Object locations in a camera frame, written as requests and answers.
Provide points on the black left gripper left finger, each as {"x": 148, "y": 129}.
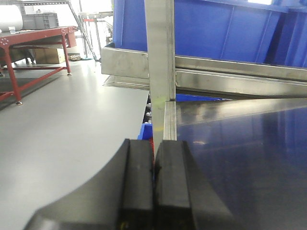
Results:
{"x": 118, "y": 197}

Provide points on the grey plastic crate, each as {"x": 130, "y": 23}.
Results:
{"x": 40, "y": 21}

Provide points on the red metal workbench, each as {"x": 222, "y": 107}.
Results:
{"x": 34, "y": 39}

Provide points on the stainless steel shelf rack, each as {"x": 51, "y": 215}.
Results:
{"x": 189, "y": 90}

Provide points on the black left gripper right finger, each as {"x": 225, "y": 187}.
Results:
{"x": 184, "y": 198}

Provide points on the cardboard box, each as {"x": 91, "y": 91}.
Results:
{"x": 49, "y": 56}

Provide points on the large white roll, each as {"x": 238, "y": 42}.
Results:
{"x": 10, "y": 16}

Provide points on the large blue plastic bin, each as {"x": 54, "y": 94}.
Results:
{"x": 232, "y": 30}

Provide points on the small blue bin below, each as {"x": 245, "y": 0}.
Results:
{"x": 146, "y": 132}

